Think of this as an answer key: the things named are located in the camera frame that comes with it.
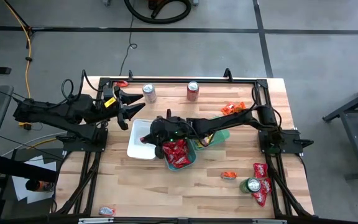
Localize silver red candy pack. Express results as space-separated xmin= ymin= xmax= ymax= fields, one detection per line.
xmin=98 ymin=206 xmax=117 ymax=217

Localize translucent green plastic bin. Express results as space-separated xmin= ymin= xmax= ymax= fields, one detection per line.
xmin=194 ymin=129 xmax=231 ymax=152

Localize silver soda can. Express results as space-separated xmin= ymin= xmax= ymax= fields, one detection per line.
xmin=142 ymin=83 xmax=157 ymax=105

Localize red soda can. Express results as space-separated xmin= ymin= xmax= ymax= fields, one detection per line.
xmin=186 ymin=81 xmax=200 ymax=103

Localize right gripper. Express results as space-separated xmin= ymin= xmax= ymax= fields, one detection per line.
xmin=140 ymin=108 xmax=195 ymax=160

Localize black metal stand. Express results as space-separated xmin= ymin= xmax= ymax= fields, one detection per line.
xmin=321 ymin=79 xmax=358 ymax=181

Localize green soda can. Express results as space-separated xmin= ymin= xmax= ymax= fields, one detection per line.
xmin=239 ymin=177 xmax=262 ymax=195

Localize silver aluminium extrusion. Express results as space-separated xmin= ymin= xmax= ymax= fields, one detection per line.
xmin=78 ymin=217 xmax=115 ymax=224
xmin=252 ymin=218 xmax=288 ymax=224

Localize black aluminium rig frame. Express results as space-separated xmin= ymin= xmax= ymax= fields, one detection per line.
xmin=50 ymin=67 xmax=316 ymax=224

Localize teal plastic bin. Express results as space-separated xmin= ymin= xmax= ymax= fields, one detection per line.
xmin=158 ymin=124 xmax=198 ymax=172

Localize white paper sheet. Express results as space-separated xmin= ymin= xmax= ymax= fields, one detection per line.
xmin=11 ymin=154 xmax=58 ymax=205

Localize black vacuum hose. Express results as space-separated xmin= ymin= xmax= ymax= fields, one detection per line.
xmin=123 ymin=0 xmax=193 ymax=25

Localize yellow candy pack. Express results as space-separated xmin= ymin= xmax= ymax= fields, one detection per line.
xmin=197 ymin=133 xmax=216 ymax=148

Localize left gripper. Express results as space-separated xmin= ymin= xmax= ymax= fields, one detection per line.
xmin=96 ymin=86 xmax=147 ymax=131

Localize thin black floor cable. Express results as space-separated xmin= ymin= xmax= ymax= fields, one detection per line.
xmin=119 ymin=0 xmax=139 ymax=77

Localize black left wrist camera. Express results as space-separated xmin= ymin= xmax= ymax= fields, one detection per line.
xmin=102 ymin=85 xmax=116 ymax=100

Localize white plastic bin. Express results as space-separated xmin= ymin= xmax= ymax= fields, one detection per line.
xmin=126 ymin=118 xmax=162 ymax=161

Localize yellow floor cable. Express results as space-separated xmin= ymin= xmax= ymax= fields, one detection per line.
xmin=3 ymin=0 xmax=34 ymax=131

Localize black orange bottle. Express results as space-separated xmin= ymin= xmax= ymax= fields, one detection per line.
xmin=25 ymin=179 xmax=56 ymax=193

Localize black beam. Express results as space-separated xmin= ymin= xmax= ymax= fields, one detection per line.
xmin=0 ymin=153 xmax=58 ymax=184

